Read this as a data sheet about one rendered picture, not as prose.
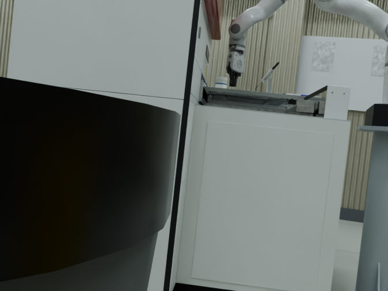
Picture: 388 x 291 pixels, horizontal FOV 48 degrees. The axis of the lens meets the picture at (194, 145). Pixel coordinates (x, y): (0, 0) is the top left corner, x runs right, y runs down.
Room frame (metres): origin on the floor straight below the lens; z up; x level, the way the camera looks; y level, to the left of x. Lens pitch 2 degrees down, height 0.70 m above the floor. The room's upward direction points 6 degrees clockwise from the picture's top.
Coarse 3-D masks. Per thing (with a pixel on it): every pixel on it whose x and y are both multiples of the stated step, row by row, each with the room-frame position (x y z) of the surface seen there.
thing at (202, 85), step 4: (200, 84) 1.95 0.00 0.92; (204, 84) 2.04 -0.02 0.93; (200, 88) 1.95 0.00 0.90; (204, 88) 2.07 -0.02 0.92; (200, 92) 1.95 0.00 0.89; (204, 92) 2.26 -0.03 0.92; (200, 96) 1.95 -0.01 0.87; (200, 100) 1.95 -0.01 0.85; (204, 100) 2.16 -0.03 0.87; (204, 104) 2.19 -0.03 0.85
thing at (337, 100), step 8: (328, 88) 1.80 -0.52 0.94; (336, 88) 1.80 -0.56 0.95; (344, 88) 1.79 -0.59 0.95; (328, 96) 1.80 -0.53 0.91; (336, 96) 1.80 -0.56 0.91; (344, 96) 1.79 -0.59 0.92; (328, 104) 1.80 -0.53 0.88; (336, 104) 1.80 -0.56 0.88; (344, 104) 1.79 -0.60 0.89; (328, 112) 1.80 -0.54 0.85; (336, 112) 1.80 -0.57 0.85; (344, 112) 1.79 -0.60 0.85
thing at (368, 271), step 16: (368, 128) 1.94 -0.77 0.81; (384, 128) 1.87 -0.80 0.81; (384, 144) 1.94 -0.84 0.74; (384, 160) 1.94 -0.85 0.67; (384, 176) 1.93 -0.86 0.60; (368, 192) 1.99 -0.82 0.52; (384, 192) 1.93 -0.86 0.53; (368, 208) 1.98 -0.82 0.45; (384, 208) 1.92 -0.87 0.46; (368, 224) 1.97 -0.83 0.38; (384, 224) 1.92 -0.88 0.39; (368, 240) 1.96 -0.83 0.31; (384, 240) 1.92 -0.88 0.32; (368, 256) 1.95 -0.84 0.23; (384, 256) 1.92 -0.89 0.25; (368, 272) 1.94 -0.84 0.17; (384, 272) 1.92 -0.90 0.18; (368, 288) 1.94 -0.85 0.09; (384, 288) 1.92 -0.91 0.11
